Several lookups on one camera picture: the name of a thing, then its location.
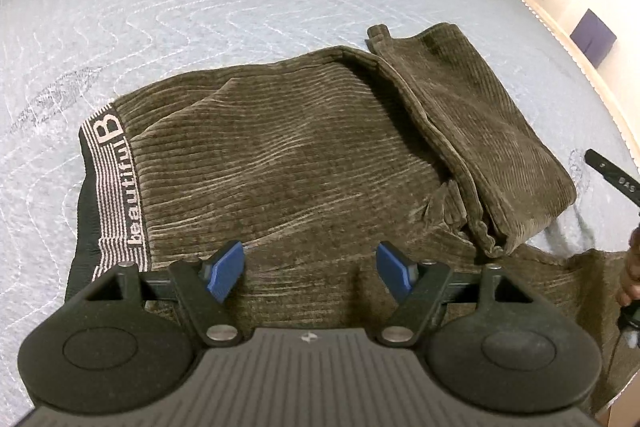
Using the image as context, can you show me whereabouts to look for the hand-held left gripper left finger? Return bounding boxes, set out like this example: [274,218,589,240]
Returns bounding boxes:
[87,240,246,348]

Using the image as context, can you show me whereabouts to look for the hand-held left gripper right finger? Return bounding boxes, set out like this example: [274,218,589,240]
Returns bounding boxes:
[375,241,538,348]

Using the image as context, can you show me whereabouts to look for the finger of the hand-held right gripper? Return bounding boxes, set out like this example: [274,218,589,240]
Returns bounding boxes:
[584,149,640,208]

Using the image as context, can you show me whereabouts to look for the olive corduroy pants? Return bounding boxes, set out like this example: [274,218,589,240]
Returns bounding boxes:
[65,23,633,415]

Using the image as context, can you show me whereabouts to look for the person's right hand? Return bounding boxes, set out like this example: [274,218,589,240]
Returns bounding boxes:
[617,226,640,309]

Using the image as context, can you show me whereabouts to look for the grey quilted mattress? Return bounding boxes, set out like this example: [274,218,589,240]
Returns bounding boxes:
[0,0,640,427]

